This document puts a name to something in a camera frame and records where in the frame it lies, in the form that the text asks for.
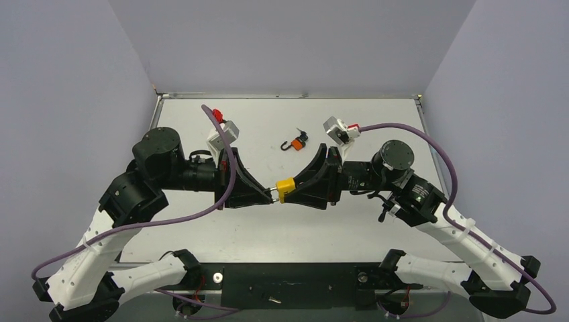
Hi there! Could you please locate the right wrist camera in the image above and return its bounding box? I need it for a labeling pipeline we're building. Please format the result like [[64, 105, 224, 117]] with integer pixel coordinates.
[[323, 116, 361, 152]]

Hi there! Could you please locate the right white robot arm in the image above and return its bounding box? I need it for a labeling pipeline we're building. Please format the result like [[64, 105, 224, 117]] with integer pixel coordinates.
[[276, 140, 540, 319]]

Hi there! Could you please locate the yellow padlock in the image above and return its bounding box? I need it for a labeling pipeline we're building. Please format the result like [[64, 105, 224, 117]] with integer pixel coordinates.
[[275, 177, 296, 203]]

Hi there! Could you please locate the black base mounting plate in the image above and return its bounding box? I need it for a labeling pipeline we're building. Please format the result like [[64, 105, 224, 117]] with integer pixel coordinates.
[[156, 262, 424, 311]]

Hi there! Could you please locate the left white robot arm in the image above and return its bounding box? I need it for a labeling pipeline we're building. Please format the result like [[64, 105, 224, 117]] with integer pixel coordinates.
[[33, 127, 272, 321]]

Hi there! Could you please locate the orange padlock with key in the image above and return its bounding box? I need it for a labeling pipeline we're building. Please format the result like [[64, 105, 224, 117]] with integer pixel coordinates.
[[280, 128, 309, 151]]

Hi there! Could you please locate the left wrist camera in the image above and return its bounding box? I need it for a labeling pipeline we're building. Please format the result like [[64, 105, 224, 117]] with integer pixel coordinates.
[[206, 109, 241, 165]]

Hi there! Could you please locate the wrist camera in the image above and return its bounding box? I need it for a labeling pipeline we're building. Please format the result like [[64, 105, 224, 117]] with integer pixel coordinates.
[[323, 116, 361, 152], [206, 109, 241, 165]]

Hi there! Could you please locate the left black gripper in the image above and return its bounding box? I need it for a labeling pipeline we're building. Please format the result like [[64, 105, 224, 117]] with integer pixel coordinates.
[[164, 145, 275, 208]]

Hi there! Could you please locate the aluminium frame rail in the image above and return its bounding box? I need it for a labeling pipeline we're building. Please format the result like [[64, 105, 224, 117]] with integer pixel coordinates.
[[91, 262, 493, 295]]

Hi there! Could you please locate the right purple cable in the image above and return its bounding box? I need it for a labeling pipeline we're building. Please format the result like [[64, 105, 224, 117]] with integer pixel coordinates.
[[358, 123, 558, 315]]

